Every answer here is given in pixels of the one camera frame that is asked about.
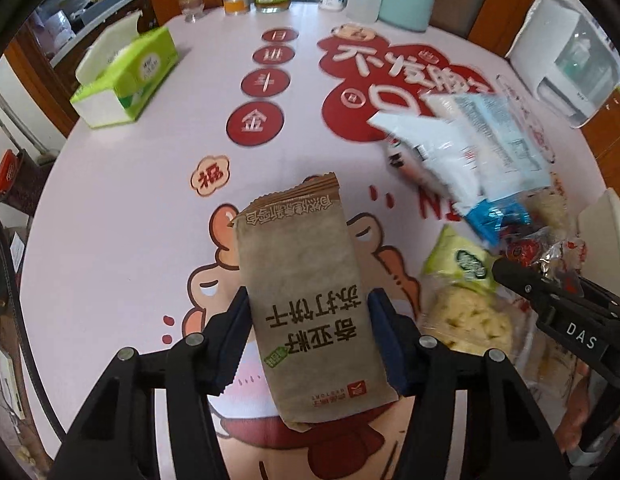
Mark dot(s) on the light blue snack packet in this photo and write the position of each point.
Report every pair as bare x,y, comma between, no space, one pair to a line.
505,135

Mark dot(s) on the small glass jar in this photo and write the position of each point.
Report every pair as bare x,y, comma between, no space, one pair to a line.
192,6

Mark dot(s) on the clear red print snack packet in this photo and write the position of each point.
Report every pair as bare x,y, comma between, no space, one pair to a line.
565,260

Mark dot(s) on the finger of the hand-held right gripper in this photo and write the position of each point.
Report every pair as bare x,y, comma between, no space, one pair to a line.
520,277

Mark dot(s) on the white plastic bin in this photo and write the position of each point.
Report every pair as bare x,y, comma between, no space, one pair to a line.
607,230

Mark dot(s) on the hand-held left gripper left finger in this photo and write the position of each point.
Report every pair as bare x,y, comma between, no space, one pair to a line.
233,342

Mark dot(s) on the white countertop appliance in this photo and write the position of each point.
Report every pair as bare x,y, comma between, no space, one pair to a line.
555,45

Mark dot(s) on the brown cracker packet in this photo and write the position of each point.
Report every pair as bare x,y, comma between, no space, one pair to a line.
300,270

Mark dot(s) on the green snack packet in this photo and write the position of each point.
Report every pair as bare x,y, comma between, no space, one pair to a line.
455,257

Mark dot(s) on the clear rice cracker packet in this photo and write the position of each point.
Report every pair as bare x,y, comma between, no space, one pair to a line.
465,317

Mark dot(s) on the blue foil snack packet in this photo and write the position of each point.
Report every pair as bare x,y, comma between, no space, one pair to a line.
495,220

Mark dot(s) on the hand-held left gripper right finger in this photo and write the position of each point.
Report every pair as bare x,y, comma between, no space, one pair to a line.
388,342

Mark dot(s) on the teal canister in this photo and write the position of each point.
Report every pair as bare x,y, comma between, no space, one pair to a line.
407,2

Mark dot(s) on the printed pink tablecloth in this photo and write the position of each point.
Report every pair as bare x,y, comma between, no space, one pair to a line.
139,210

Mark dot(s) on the red box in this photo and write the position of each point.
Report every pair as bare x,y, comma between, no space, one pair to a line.
4,172

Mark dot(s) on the white snack packet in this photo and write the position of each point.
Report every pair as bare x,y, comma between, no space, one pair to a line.
440,155

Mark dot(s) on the green tissue box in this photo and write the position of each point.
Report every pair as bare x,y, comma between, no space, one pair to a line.
134,70

